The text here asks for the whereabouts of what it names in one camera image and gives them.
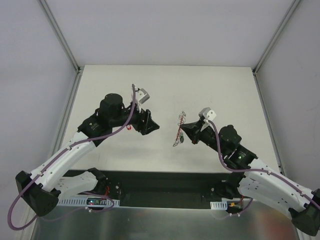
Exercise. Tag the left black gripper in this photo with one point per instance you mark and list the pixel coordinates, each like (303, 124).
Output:
(144, 121)

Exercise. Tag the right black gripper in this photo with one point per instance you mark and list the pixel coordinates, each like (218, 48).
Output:
(197, 130)

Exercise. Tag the black headed key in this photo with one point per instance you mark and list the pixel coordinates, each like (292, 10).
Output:
(181, 139)

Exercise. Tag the red handled metal key holder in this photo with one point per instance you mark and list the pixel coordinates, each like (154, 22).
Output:
(182, 119)

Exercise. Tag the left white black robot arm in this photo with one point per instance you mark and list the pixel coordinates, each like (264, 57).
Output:
(45, 186)

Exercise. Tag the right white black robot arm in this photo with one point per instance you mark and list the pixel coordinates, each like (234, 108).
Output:
(253, 178)

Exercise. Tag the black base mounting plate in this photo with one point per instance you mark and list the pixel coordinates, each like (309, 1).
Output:
(171, 190)

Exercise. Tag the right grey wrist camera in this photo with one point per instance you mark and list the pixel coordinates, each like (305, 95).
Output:
(206, 115)

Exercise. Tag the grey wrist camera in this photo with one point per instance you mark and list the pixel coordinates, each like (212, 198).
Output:
(139, 97)
(206, 115)

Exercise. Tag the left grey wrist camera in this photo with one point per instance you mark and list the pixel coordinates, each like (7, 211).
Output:
(139, 97)

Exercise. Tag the right aluminium table rail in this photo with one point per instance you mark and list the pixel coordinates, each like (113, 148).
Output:
(268, 123)

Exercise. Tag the aluminium table rail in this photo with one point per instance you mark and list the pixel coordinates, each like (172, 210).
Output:
(28, 215)
(268, 123)

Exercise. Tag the right white cable duct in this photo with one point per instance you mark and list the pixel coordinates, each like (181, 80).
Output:
(219, 205)

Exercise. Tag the white cable duct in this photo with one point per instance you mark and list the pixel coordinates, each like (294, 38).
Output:
(219, 205)
(84, 201)

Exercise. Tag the left aluminium frame post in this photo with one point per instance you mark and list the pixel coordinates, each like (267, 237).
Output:
(59, 34)

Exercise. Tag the aluminium frame post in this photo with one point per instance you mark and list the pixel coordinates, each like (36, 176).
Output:
(277, 34)
(59, 34)

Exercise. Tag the left white cable duct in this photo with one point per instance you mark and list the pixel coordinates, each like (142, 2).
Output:
(84, 201)

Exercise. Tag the right aluminium frame post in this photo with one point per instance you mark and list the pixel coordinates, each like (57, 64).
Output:
(277, 34)

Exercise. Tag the left aluminium table rail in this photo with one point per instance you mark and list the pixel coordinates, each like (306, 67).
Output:
(28, 215)

